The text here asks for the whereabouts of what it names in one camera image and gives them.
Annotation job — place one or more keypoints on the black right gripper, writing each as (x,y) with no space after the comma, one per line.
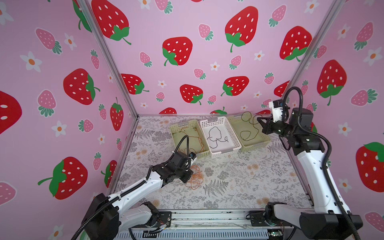
(267,126)

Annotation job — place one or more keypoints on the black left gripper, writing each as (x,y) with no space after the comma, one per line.
(189,173)

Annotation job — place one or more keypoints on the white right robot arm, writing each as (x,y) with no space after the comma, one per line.
(331,218)

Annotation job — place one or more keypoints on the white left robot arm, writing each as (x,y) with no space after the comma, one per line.
(109,215)

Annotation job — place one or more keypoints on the right green perforated basket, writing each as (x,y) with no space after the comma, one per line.
(249,131)

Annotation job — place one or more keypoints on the green perforated basket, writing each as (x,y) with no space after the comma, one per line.
(197,142)
(249,131)

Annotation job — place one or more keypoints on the left green perforated basket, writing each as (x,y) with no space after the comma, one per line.
(197,142)

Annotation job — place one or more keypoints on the white perforated basket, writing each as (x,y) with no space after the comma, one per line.
(220,136)

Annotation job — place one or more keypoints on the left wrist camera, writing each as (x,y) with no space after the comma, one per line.
(192,156)

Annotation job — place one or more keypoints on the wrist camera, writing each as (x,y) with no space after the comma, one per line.
(192,156)
(279,110)

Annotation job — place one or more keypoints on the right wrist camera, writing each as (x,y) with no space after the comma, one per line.
(279,110)

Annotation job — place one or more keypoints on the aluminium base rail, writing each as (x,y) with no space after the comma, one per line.
(145,224)

